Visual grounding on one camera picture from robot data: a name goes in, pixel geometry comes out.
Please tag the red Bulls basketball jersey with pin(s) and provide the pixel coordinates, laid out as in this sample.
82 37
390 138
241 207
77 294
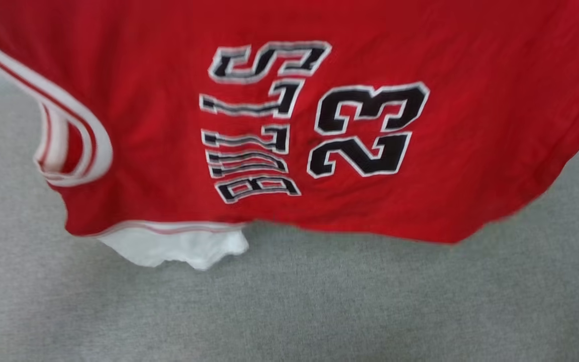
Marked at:
420 151

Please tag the grey fabric sofa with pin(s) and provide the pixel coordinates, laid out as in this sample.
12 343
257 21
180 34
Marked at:
319 311

